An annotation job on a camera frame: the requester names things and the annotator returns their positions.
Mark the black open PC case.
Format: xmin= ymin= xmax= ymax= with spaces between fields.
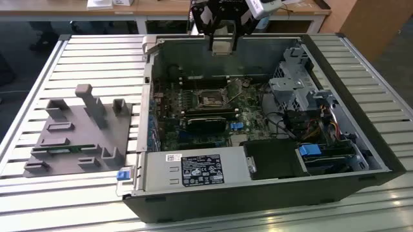
xmin=122 ymin=33 xmax=407 ymax=224

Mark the wooden desk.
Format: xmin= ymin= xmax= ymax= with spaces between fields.
xmin=0 ymin=0 xmax=333 ymax=34

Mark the green motherboard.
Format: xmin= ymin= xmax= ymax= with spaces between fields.
xmin=149 ymin=76 xmax=280 ymax=152

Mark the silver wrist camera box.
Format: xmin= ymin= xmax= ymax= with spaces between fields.
xmin=245 ymin=0 xmax=283 ymax=19

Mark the blue disk carrier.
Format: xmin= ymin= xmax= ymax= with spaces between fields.
xmin=299 ymin=144 xmax=323 ymax=158

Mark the black chair base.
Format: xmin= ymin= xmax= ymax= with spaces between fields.
xmin=29 ymin=21 xmax=61 ymax=52

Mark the gray metal drive cage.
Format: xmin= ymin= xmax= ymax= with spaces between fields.
xmin=267 ymin=47 xmax=340 ymax=112

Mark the green RAM stick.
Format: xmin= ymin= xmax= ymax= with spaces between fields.
xmin=33 ymin=144 xmax=98 ymax=154

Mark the silver square CPU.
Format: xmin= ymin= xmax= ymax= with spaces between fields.
xmin=213 ymin=39 xmax=236 ymax=57

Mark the black cable bundle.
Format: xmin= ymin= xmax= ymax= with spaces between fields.
xmin=262 ymin=110 xmax=313 ymax=142

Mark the gray parts rack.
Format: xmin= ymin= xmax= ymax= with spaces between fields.
xmin=25 ymin=84 xmax=134 ymax=178

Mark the black plastic shroud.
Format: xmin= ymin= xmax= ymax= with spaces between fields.
xmin=241 ymin=140 xmax=309 ymax=181

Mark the silver power supply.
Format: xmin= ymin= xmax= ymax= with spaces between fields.
xmin=142 ymin=146 xmax=256 ymax=191

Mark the wooden cabinet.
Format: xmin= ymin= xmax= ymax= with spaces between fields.
xmin=320 ymin=0 xmax=413 ymax=63

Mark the yellow red wire bundle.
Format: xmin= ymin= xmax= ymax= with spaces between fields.
xmin=303 ymin=103 xmax=344 ymax=142

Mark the blue case latch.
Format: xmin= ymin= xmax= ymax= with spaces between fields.
xmin=115 ymin=170 xmax=132 ymax=182

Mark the black graphics card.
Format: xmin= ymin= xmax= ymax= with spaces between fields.
xmin=185 ymin=116 xmax=228 ymax=134

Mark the black power supply label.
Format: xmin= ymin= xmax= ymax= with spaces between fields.
xmin=181 ymin=154 xmax=226 ymax=188

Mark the silver finned heatsink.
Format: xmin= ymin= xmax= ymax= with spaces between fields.
xmin=230 ymin=134 xmax=252 ymax=147

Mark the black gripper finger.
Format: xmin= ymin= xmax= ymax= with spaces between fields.
xmin=232 ymin=11 xmax=260 ymax=52
xmin=190 ymin=2 xmax=217 ymax=52

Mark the pale blue teach pendant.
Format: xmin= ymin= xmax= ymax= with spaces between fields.
xmin=257 ymin=15 xmax=272 ymax=33

